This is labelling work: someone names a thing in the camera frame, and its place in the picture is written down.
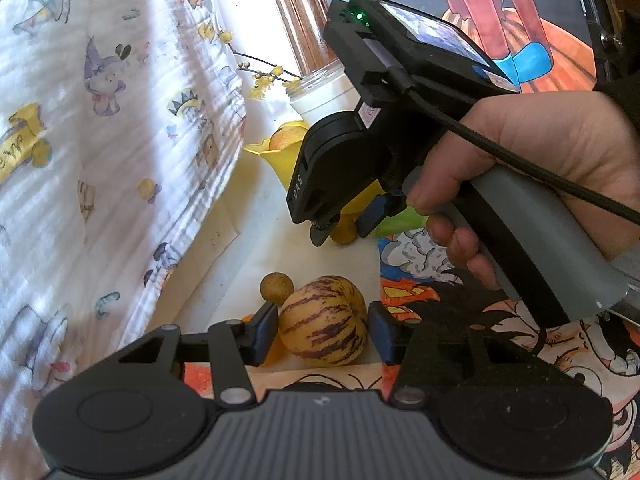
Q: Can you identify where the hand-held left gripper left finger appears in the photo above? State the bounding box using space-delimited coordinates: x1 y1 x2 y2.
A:
117 305 279 408

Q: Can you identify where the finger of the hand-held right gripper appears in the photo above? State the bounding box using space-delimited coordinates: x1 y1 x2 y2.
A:
356 192 405 239
309 217 342 247

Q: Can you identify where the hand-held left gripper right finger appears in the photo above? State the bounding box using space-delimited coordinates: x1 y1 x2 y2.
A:
369 301 566 406

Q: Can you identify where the large striped pepino melon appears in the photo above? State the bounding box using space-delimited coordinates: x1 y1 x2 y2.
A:
278 275 370 365

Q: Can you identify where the yellow bowl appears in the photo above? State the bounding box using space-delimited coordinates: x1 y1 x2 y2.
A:
243 120 388 246

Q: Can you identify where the person's right hand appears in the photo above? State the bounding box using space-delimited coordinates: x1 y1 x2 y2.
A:
406 91 640 291

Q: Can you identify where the small orange tangerine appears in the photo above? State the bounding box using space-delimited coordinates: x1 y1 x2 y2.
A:
242 312 287 367

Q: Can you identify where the brown longan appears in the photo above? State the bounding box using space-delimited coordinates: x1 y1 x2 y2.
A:
259 272 295 304

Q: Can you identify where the pale yellow fruit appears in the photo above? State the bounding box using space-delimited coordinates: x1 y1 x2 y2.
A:
268 127 309 154

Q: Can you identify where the yellow flower twig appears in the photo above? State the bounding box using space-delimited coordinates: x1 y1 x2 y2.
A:
220 30 303 102

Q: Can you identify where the white printed blanket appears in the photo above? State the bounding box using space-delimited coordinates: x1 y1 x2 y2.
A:
0 0 281 461

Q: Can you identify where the black cable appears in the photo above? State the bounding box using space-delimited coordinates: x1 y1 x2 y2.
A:
365 67 640 223

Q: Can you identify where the wooden door frame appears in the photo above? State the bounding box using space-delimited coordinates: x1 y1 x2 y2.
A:
260 0 361 78

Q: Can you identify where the wall poster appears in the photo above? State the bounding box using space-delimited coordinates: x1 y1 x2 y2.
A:
360 0 598 93

